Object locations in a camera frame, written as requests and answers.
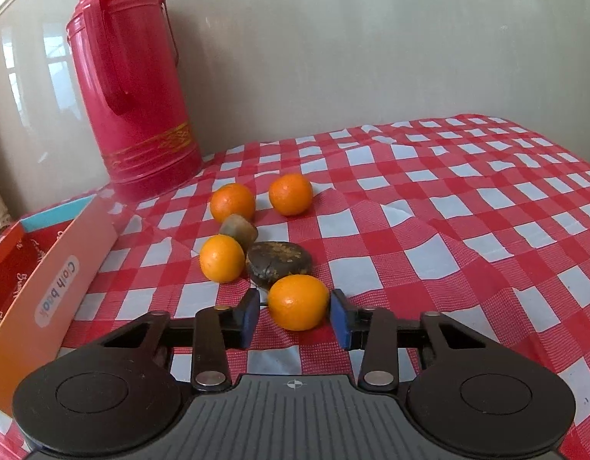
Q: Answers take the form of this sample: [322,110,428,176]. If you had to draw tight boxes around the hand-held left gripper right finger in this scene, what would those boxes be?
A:
[330,289,488,390]

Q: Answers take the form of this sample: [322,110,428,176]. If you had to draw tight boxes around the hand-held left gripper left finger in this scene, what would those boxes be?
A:
[101,289,261,392]

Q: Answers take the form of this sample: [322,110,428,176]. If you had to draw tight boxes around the small orange mandarin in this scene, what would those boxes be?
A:
[199,234,246,283]
[269,173,313,216]
[267,274,330,332]
[209,183,256,223]

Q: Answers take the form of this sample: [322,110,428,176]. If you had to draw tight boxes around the colourful cardboard box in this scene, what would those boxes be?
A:
[0,193,119,415]

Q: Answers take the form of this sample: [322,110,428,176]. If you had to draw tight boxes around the dark shrivelled fruit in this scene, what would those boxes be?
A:
[246,242,313,284]

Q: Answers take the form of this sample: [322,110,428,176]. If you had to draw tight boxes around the small tan fruit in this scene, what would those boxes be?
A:
[219,214,259,246]

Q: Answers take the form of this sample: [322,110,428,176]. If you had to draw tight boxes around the red checked tablecloth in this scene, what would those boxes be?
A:
[0,114,590,460]

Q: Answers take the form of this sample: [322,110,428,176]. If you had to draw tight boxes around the red thermos flask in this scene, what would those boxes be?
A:
[66,0,203,203]

